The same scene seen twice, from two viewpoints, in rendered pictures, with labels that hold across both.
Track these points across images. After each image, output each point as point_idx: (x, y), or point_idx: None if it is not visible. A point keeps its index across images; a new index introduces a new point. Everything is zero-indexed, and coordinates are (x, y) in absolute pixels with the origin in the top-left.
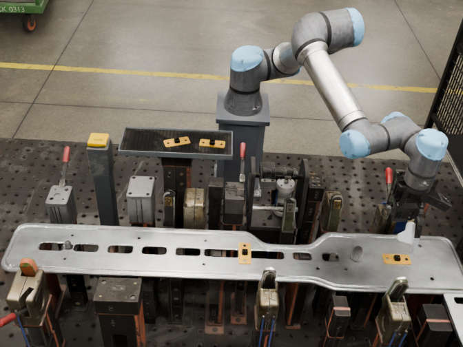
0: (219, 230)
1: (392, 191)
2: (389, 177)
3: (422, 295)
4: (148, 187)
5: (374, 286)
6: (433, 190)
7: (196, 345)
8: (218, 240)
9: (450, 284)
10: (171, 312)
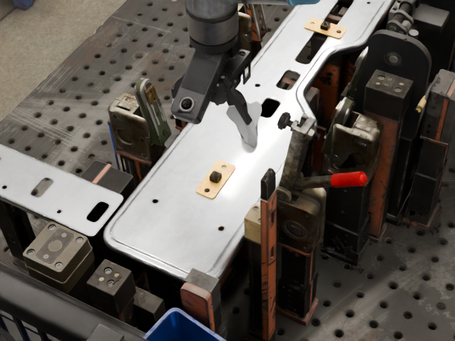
0: (378, 17)
1: (248, 53)
2: (343, 173)
3: None
4: None
5: (190, 128)
6: (207, 86)
7: (293, 77)
8: (361, 13)
9: (130, 218)
10: None
